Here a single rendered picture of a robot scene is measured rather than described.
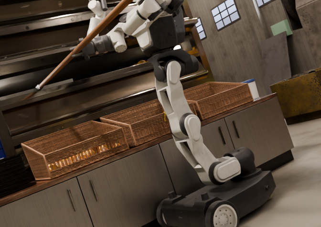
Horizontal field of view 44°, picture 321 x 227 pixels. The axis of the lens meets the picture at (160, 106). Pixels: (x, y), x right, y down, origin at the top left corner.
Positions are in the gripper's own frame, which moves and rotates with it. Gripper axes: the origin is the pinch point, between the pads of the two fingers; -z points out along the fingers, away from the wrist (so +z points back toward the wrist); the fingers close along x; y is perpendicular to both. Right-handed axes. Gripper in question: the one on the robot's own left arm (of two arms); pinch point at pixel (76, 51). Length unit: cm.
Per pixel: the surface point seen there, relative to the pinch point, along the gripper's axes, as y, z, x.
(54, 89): 87, -29, 7
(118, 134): 49, 8, 51
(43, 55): 72, -27, -17
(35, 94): 80, -43, 7
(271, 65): 833, 442, 30
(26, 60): 68, -39, -16
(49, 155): 27, -35, 50
